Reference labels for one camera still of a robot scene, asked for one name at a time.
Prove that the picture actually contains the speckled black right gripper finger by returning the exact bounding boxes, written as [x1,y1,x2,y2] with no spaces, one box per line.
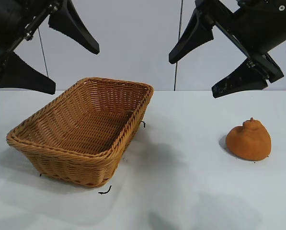
[211,58,269,98]

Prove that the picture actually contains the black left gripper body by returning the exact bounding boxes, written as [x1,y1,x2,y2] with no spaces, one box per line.
[0,0,69,79]

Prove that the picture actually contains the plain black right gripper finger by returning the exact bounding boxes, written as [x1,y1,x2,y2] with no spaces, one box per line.
[168,9,215,64]

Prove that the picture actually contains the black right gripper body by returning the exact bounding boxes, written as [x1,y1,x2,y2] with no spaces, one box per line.
[194,0,286,83]

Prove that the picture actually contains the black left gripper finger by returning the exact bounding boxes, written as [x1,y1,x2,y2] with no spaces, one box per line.
[0,51,57,95]
[48,0,101,55]

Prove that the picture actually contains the squashed orange soft toy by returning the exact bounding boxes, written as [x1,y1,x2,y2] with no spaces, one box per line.
[225,117,272,161]

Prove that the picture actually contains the brown woven wicker basket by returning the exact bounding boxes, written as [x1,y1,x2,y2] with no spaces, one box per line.
[6,77,155,188]

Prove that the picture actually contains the curved black string piece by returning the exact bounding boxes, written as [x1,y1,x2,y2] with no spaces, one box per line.
[98,185,113,195]

